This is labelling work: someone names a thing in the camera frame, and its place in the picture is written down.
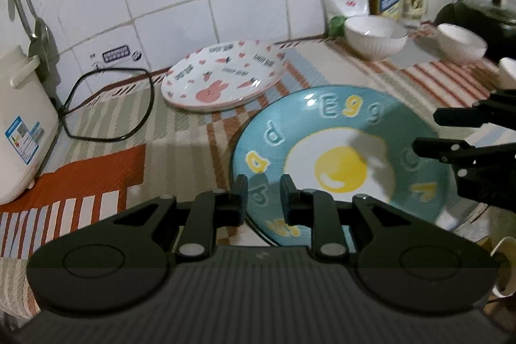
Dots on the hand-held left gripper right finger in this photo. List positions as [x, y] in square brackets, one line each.
[287, 193]

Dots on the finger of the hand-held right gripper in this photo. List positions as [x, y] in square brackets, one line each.
[463, 115]
[443, 150]

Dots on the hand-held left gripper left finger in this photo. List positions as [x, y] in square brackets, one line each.
[242, 193]

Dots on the blue egg print plate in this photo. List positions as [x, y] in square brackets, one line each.
[262, 134]

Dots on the white ribbed bowl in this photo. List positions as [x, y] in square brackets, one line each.
[375, 45]

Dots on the white cup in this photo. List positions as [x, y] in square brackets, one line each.
[500, 287]

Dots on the black pot with lid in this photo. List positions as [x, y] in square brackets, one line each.
[463, 11]

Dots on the pink rabbit print plate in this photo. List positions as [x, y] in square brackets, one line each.
[225, 78]

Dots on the striped table mat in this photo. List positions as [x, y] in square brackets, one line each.
[121, 166]

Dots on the white rice cooker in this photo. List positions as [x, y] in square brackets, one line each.
[24, 106]

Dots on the metal spatula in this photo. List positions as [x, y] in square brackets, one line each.
[42, 37]

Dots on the small wall sticker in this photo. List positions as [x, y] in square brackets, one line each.
[115, 54]

